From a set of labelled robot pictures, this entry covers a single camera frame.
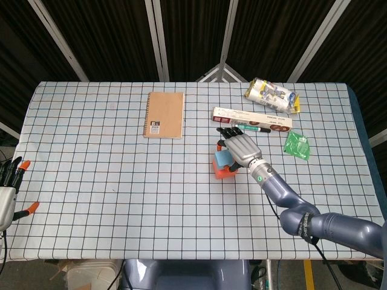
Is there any baking paper box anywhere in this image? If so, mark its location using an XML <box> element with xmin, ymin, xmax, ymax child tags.
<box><xmin>211</xmin><ymin>106</ymin><xmax>293</xmax><ymax>133</ymax></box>

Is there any green white marker pen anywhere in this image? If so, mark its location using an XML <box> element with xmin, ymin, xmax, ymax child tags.
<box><xmin>232</xmin><ymin>123</ymin><xmax>272</xmax><ymax>134</ymax></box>

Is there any white black checked tablecloth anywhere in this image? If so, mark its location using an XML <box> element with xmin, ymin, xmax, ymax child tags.
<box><xmin>4</xmin><ymin>80</ymin><xmax>386</xmax><ymax>261</ymax></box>

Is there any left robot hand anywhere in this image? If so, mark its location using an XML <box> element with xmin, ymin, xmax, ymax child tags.
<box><xmin>0</xmin><ymin>156</ymin><xmax>41</xmax><ymax>232</ymax></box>

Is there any white plastic bin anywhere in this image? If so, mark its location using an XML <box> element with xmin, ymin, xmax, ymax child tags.
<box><xmin>67</xmin><ymin>259</ymin><xmax>122</xmax><ymax>290</ymax></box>

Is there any white partition foot bracket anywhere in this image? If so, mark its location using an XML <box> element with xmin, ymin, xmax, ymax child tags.
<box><xmin>195</xmin><ymin>62</ymin><xmax>249</xmax><ymax>83</ymax></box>

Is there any green foil packet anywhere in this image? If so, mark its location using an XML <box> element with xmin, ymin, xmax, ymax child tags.
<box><xmin>283</xmin><ymin>130</ymin><xmax>311</xmax><ymax>161</ymax></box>

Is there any grey-blue robot torso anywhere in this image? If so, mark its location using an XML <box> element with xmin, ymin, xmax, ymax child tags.
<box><xmin>120</xmin><ymin>259</ymin><xmax>252</xmax><ymax>290</ymax></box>

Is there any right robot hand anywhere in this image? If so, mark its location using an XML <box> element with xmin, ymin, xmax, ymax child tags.
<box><xmin>216</xmin><ymin>126</ymin><xmax>264</xmax><ymax>176</ymax></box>

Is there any white and yellow snack bag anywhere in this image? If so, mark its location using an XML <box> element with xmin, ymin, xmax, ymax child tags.
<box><xmin>244</xmin><ymin>77</ymin><xmax>302</xmax><ymax>115</ymax></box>

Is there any light blue cube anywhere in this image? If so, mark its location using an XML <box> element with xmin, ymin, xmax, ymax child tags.
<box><xmin>213</xmin><ymin>150</ymin><xmax>233</xmax><ymax>169</ymax></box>

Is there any brown spiral notebook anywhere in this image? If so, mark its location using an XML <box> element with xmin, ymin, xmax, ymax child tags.
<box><xmin>142</xmin><ymin>91</ymin><xmax>185</xmax><ymax>140</ymax></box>

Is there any large orange foam block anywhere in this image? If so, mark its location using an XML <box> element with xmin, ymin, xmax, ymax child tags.
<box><xmin>211</xmin><ymin>158</ymin><xmax>239</xmax><ymax>181</ymax></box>

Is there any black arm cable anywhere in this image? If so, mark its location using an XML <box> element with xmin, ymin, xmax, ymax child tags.
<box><xmin>265</xmin><ymin>193</ymin><xmax>344</xmax><ymax>290</ymax></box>
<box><xmin>0</xmin><ymin>229</ymin><xmax>9</xmax><ymax>274</ymax></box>

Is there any black velcro strap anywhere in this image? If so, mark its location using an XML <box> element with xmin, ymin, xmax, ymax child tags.
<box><xmin>298</xmin><ymin>213</ymin><xmax>320</xmax><ymax>245</ymax></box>

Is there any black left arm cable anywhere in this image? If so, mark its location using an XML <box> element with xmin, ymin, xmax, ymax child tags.
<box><xmin>0</xmin><ymin>229</ymin><xmax>9</xmax><ymax>274</ymax></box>

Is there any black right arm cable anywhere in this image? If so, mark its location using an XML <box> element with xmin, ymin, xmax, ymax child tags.
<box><xmin>265</xmin><ymin>193</ymin><xmax>344</xmax><ymax>290</ymax></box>

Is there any white partition frame post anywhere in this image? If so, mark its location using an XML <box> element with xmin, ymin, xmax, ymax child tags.
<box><xmin>287</xmin><ymin>0</ymin><xmax>354</xmax><ymax>82</ymax></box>
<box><xmin>0</xmin><ymin>120</ymin><xmax>21</xmax><ymax>140</ymax></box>
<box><xmin>217</xmin><ymin>0</ymin><xmax>239</xmax><ymax>66</ymax></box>
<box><xmin>368</xmin><ymin>129</ymin><xmax>387</xmax><ymax>149</ymax></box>
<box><xmin>144</xmin><ymin>0</ymin><xmax>170</xmax><ymax>82</ymax></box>
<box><xmin>28</xmin><ymin>0</ymin><xmax>90</xmax><ymax>82</ymax></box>

